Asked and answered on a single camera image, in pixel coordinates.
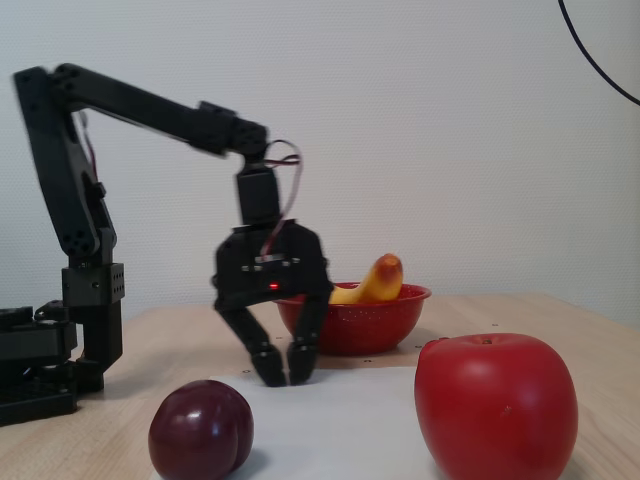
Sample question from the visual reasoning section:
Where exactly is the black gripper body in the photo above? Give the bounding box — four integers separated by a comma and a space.
209, 219, 336, 309

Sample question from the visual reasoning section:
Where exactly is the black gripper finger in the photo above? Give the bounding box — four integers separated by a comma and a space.
285, 293, 332, 387
214, 302, 289, 389

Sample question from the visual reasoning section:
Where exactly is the yellow toy banana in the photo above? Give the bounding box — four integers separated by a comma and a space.
328, 253, 404, 305

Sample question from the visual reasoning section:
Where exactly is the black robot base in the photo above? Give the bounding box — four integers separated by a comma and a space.
0, 305, 79, 428

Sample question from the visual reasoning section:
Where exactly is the red speckled bowl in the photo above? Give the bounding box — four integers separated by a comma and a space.
273, 282, 433, 357

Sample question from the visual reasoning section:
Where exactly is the dark purple toy plum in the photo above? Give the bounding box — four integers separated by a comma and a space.
147, 379, 255, 480

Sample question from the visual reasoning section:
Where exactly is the white paper sheet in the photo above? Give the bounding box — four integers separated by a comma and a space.
149, 366, 451, 480

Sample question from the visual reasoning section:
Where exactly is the red toy apple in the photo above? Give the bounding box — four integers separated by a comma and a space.
413, 332, 580, 480

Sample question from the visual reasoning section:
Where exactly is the black hanging cable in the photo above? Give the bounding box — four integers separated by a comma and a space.
557, 0, 640, 107

